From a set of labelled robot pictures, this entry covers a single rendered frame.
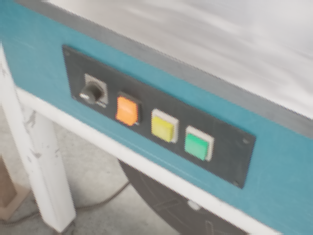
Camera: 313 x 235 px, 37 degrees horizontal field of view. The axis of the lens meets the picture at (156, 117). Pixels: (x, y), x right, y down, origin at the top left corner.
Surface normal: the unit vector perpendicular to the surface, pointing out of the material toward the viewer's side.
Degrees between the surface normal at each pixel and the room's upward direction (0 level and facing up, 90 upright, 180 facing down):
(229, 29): 0
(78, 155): 0
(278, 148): 90
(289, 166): 90
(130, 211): 0
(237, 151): 90
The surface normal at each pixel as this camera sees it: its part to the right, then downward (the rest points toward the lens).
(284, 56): 0.00, -0.67
